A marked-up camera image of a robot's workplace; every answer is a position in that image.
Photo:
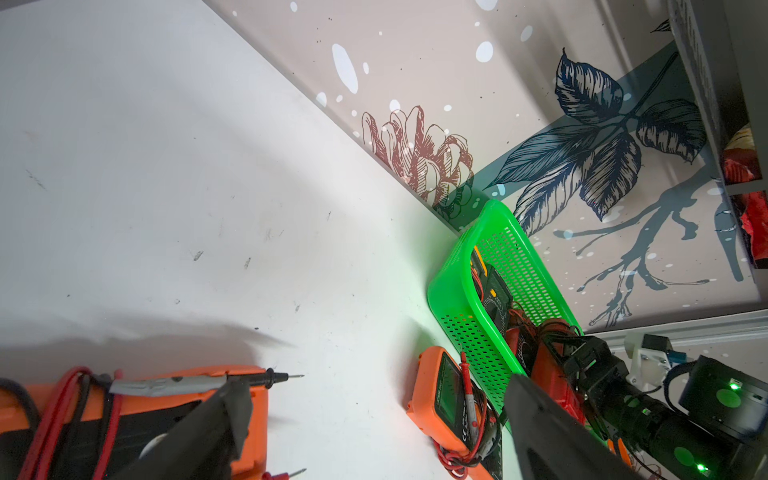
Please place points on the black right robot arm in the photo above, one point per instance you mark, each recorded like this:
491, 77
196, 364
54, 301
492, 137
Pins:
699, 419

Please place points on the black multimeter face down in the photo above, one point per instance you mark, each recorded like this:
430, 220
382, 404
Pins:
497, 299

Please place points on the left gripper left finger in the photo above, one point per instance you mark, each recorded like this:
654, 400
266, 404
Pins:
205, 444

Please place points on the orange multimeter with leads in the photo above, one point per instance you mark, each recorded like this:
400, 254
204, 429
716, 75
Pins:
458, 417

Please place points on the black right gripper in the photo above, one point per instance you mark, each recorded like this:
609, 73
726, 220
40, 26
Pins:
616, 396

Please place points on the Chuba cassava chips bag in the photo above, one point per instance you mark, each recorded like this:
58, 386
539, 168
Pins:
740, 165

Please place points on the yellow multimeter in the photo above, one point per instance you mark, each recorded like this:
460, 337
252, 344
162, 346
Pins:
479, 270

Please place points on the green plastic basket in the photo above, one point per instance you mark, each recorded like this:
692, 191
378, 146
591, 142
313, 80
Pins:
455, 304

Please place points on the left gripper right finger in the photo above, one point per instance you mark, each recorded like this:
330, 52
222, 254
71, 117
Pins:
550, 444

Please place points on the red black large multimeter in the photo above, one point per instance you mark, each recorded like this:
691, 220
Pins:
89, 426

